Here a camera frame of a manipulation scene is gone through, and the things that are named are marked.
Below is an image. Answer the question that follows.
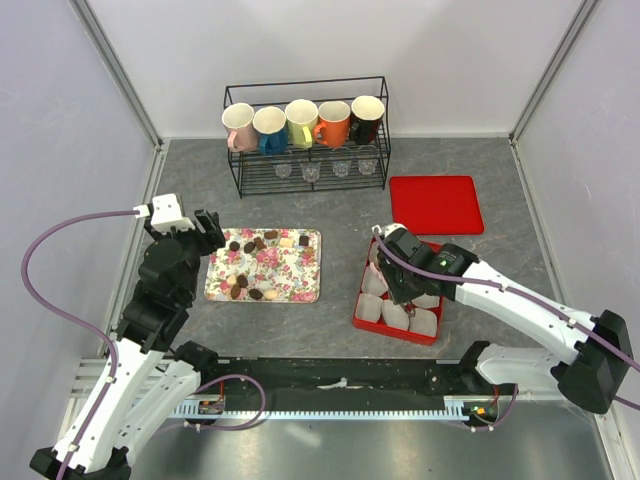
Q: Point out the red chocolate box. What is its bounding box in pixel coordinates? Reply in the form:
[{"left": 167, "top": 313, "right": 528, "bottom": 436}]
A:
[{"left": 352, "top": 239, "right": 444, "bottom": 346}]

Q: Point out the floral serving tray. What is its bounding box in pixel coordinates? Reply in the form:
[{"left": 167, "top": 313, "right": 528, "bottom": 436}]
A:
[{"left": 204, "top": 228, "right": 322, "bottom": 304}]

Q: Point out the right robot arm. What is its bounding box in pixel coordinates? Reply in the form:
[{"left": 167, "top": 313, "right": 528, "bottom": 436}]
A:
[{"left": 372, "top": 223, "right": 639, "bottom": 414}]

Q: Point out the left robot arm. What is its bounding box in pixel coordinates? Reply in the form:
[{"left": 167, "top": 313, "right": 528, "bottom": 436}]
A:
[{"left": 30, "top": 205, "right": 226, "bottom": 479}]

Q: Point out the dark oval chocolate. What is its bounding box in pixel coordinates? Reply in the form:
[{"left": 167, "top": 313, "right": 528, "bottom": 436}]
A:
[{"left": 249, "top": 289, "right": 263, "bottom": 300}]

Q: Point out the red box lid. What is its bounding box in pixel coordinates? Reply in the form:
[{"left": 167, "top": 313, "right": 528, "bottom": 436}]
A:
[{"left": 389, "top": 175, "right": 485, "bottom": 236}]

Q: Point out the clear glass cup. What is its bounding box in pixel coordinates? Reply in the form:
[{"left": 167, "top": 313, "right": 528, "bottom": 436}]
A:
[
  {"left": 358, "top": 158, "right": 378, "bottom": 176},
  {"left": 274, "top": 163, "right": 292, "bottom": 179},
  {"left": 332, "top": 160, "right": 352, "bottom": 178},
  {"left": 300, "top": 161, "right": 321, "bottom": 184}
]

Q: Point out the pink mug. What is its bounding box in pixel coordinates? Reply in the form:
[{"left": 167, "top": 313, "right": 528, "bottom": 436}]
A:
[{"left": 221, "top": 103, "right": 258, "bottom": 153}]

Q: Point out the blue mug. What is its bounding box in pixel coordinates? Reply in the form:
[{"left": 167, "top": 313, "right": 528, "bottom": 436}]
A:
[{"left": 252, "top": 106, "right": 289, "bottom": 156}]

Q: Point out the yellow-green mug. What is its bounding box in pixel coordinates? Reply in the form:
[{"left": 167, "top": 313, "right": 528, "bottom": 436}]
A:
[{"left": 284, "top": 99, "right": 319, "bottom": 149}]

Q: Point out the orange mug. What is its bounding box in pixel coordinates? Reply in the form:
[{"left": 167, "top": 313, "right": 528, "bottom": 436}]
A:
[{"left": 313, "top": 101, "right": 351, "bottom": 148}]

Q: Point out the black and red mug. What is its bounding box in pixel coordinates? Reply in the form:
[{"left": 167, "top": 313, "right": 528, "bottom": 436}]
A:
[{"left": 349, "top": 95, "right": 385, "bottom": 145}]

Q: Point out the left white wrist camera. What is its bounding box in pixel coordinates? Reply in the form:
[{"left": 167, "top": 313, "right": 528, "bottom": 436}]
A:
[{"left": 134, "top": 193, "right": 195, "bottom": 234}]

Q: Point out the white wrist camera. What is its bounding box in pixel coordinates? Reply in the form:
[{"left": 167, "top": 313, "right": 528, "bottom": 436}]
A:
[
  {"left": 134, "top": 193, "right": 195, "bottom": 234},
  {"left": 371, "top": 223, "right": 406, "bottom": 238}
]

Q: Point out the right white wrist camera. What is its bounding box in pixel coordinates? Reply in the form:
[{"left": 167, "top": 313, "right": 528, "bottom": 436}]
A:
[{"left": 371, "top": 223, "right": 406, "bottom": 238}]

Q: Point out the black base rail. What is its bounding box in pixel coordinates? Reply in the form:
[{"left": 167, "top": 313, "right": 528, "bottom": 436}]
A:
[{"left": 202, "top": 358, "right": 495, "bottom": 413}]

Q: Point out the black wire mug rack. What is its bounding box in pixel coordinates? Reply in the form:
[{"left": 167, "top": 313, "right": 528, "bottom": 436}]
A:
[{"left": 223, "top": 75, "right": 392, "bottom": 197}]

